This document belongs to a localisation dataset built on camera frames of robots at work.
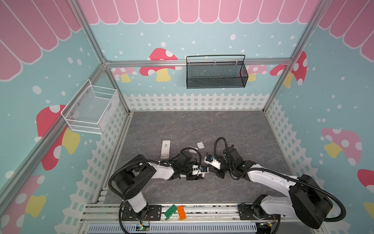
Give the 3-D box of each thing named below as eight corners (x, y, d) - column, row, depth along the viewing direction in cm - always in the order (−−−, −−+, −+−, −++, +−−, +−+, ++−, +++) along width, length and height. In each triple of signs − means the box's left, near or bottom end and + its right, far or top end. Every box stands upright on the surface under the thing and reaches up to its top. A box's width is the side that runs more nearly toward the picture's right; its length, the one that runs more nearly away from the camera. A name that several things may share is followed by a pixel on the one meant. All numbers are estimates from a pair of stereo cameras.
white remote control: (160, 159, 96) (159, 157, 94) (163, 141, 105) (162, 140, 103) (169, 159, 96) (168, 157, 94) (171, 141, 105) (170, 140, 103)
